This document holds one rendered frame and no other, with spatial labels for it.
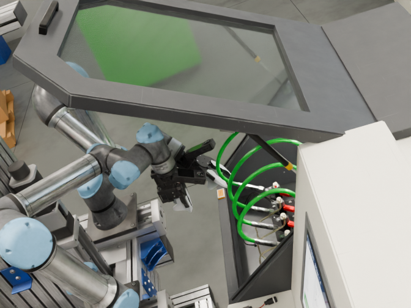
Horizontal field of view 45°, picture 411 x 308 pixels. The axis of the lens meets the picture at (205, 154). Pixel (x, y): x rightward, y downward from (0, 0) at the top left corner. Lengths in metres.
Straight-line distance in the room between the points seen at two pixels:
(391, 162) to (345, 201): 0.15
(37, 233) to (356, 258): 0.74
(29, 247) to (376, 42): 1.22
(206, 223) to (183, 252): 0.27
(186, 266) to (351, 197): 2.22
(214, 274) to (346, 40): 1.81
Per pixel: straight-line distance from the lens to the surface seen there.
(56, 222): 1.81
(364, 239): 1.06
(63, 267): 1.40
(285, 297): 1.70
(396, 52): 1.68
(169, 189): 1.62
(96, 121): 1.99
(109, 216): 2.09
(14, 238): 1.27
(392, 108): 1.45
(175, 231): 3.49
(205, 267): 3.19
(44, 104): 1.84
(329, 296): 1.13
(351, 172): 1.19
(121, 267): 2.08
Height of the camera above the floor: 2.36
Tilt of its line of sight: 36 degrees down
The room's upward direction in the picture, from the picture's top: 23 degrees counter-clockwise
